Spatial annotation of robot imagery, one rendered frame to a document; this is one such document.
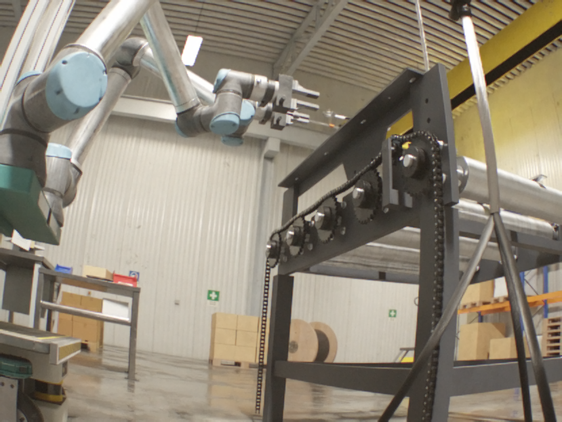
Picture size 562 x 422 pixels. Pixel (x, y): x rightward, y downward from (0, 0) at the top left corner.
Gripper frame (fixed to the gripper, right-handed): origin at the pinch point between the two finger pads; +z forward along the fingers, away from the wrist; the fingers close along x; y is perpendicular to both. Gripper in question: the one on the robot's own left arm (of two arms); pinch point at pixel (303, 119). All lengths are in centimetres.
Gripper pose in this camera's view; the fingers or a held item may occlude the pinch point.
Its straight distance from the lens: 205.1
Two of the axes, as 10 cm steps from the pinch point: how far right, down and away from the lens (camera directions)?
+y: 3.3, -2.4, -9.1
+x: 0.7, -9.6, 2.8
